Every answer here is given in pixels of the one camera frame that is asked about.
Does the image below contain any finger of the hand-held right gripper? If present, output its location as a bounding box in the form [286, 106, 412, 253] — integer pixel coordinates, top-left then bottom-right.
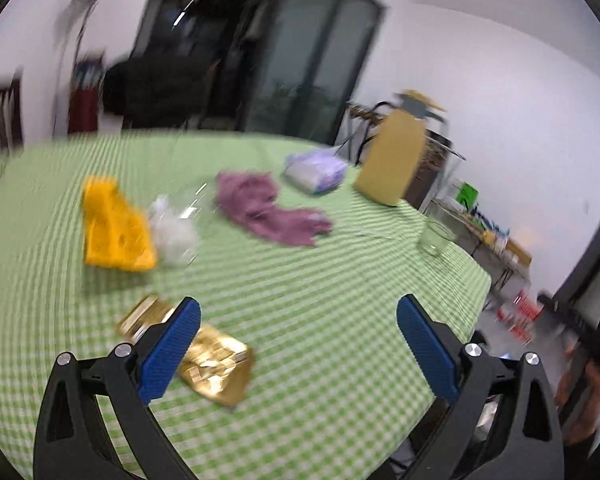
[536, 292, 599, 341]

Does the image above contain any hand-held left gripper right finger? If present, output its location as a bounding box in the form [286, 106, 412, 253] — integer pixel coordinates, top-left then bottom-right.
[396, 296, 566, 480]

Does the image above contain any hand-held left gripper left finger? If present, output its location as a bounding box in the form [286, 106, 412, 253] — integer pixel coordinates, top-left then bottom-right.
[32, 296, 202, 480]

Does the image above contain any gold snack packet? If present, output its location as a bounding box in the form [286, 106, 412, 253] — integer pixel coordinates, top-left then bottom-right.
[116, 295, 256, 407]

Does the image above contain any person's right hand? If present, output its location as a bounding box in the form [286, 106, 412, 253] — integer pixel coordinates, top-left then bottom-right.
[555, 347, 600, 446]

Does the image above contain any red plastic basket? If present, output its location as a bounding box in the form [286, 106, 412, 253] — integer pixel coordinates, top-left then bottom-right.
[497, 292, 538, 343]

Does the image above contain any folding side table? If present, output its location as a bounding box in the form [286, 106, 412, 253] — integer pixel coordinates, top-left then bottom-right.
[430, 200, 533, 301]

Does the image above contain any crumpled clear plastic bag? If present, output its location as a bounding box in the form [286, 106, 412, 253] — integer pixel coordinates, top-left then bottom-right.
[147, 195, 201, 266]

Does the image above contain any clear drinking glass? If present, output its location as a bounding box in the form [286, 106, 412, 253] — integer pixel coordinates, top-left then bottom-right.
[418, 217, 458, 258]

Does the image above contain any yellow snack bag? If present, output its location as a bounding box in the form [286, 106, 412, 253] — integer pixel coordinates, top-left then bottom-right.
[81, 175, 159, 272]

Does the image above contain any green checked tablecloth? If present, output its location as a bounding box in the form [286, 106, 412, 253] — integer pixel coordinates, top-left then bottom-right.
[0, 130, 493, 480]

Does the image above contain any green box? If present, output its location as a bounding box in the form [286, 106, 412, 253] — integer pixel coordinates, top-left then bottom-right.
[455, 180, 481, 206]

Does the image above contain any brown wooden cabinet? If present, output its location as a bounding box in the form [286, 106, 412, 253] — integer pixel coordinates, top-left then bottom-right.
[405, 130, 453, 211]

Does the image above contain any purple cloth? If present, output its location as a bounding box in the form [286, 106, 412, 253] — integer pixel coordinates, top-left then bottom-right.
[215, 171, 333, 248]

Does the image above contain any yellow thermos jug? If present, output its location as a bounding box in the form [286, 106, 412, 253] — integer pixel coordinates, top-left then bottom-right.
[352, 90, 448, 207]

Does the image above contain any purple tissue pack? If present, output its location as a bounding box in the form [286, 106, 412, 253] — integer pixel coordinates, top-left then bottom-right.
[283, 149, 349, 196]

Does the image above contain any metal clothes rack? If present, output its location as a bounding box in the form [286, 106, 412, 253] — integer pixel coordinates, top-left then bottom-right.
[347, 101, 468, 161]

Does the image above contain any black jacket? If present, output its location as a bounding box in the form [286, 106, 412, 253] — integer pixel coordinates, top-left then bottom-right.
[102, 57, 216, 128]

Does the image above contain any red hanging cloth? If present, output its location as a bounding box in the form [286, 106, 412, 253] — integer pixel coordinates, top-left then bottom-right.
[67, 57, 106, 133]

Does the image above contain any dark wooden chair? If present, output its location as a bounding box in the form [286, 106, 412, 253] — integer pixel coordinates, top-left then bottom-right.
[0, 77, 23, 153]

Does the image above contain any black framed sliding door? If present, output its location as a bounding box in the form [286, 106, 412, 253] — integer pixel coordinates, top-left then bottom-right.
[130, 0, 386, 143]

